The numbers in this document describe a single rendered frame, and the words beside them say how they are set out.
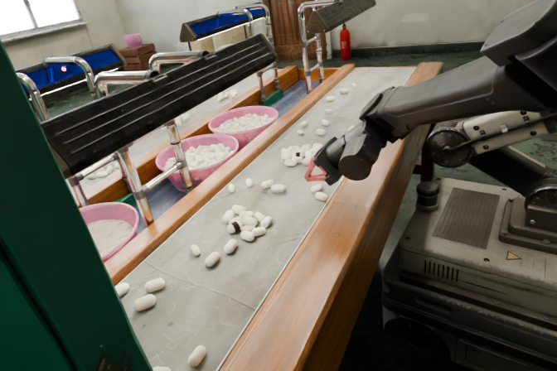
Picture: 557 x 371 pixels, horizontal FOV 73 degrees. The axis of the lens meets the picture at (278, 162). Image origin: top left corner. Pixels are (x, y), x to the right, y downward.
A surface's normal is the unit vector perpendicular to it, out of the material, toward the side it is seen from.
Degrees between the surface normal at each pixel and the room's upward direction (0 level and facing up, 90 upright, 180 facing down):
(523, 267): 0
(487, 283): 90
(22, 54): 90
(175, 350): 0
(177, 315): 0
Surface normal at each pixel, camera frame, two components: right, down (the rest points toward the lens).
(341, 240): -0.14, -0.88
